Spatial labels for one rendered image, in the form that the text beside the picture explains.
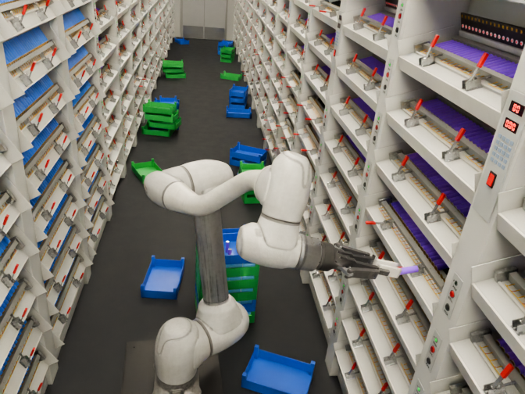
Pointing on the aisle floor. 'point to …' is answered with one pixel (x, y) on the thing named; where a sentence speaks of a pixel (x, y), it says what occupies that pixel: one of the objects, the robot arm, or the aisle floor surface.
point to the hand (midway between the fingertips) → (386, 268)
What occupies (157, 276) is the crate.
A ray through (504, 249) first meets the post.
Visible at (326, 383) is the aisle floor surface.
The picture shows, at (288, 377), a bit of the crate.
